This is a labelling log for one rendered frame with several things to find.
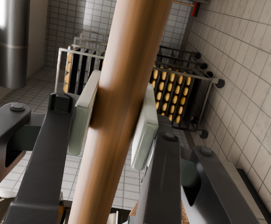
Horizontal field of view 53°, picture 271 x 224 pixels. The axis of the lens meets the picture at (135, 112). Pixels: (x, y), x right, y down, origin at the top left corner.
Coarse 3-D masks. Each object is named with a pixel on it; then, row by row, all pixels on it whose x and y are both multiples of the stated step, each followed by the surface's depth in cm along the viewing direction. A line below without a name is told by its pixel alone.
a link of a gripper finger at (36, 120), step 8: (32, 120) 13; (40, 120) 13; (72, 120) 14; (24, 128) 12; (32, 128) 12; (16, 136) 12; (24, 136) 12; (32, 136) 12; (8, 144) 12; (16, 144) 12; (24, 144) 12; (32, 144) 13
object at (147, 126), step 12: (144, 96) 17; (144, 108) 16; (144, 120) 14; (156, 120) 14; (144, 132) 14; (156, 132) 14; (132, 144) 17; (144, 144) 14; (132, 156) 15; (144, 156) 14; (132, 168) 15
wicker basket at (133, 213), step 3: (138, 201) 207; (135, 204) 208; (135, 207) 209; (183, 207) 164; (132, 210) 210; (135, 210) 210; (183, 210) 162; (132, 213) 211; (135, 213) 212; (183, 213) 160; (186, 213) 160; (183, 216) 157; (186, 216) 158; (183, 219) 155; (186, 219) 156; (183, 222) 153; (186, 222) 153; (189, 222) 154
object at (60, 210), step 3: (60, 192) 203; (60, 195) 201; (60, 198) 198; (60, 201) 199; (60, 204) 200; (63, 204) 209; (60, 207) 200; (63, 207) 209; (60, 210) 201; (63, 210) 210; (60, 213) 201; (57, 216) 192; (60, 216) 202; (57, 219) 193; (60, 219) 202; (57, 222) 193
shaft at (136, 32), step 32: (128, 0) 14; (160, 0) 14; (128, 32) 14; (160, 32) 15; (128, 64) 15; (96, 96) 17; (128, 96) 16; (96, 128) 17; (128, 128) 17; (96, 160) 18; (96, 192) 18
